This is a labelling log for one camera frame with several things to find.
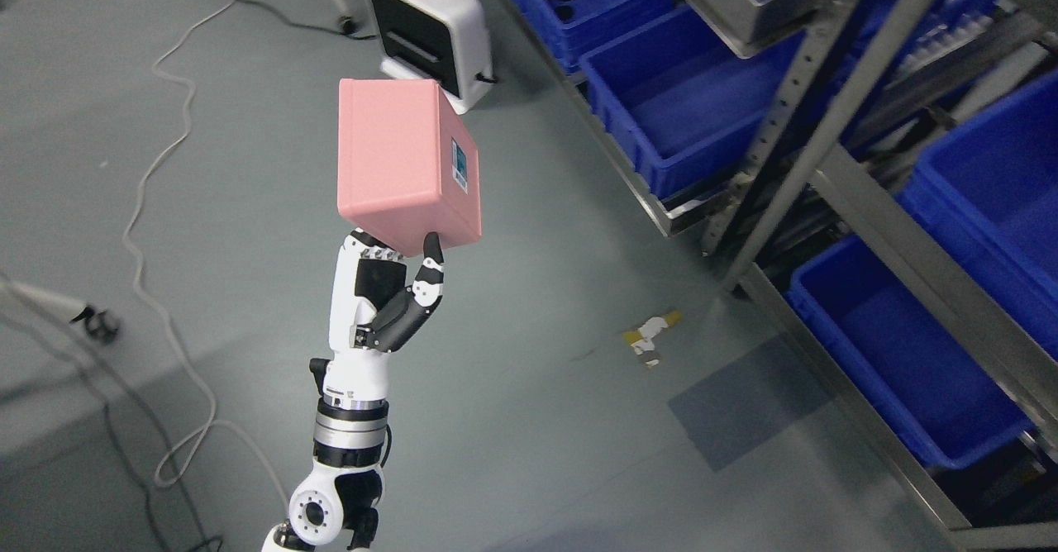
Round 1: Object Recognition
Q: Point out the grey stand leg with caster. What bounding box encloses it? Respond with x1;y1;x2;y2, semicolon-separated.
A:
1;277;121;344

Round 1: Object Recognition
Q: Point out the white black box appliance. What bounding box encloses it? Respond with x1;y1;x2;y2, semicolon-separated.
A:
366;0;496;115

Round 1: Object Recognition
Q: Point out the white cable on floor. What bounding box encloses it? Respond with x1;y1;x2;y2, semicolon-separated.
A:
122;0;290;503

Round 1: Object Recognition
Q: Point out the metal shelf rack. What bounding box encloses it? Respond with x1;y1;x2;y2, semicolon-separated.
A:
503;0;1056;551

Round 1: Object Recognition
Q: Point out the tape scrap on floor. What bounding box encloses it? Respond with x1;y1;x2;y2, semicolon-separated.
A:
621;310;683;369

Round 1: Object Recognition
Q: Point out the pink plastic storage box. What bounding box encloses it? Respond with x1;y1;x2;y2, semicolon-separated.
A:
336;79;484;257

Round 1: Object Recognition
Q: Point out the blue shelf bin right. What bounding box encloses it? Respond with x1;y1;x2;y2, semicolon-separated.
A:
896;71;1058;305

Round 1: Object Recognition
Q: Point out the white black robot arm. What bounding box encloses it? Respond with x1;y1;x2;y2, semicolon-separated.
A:
261;228;445;551

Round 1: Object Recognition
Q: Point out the blue shelf bin middle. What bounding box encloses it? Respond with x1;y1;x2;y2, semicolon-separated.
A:
579;6;808;201

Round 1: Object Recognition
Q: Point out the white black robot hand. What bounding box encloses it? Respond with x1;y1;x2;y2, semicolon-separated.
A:
327;231;445;400

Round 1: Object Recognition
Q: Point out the blue shelf bin lower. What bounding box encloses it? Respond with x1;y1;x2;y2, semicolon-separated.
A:
785;236;1034;470

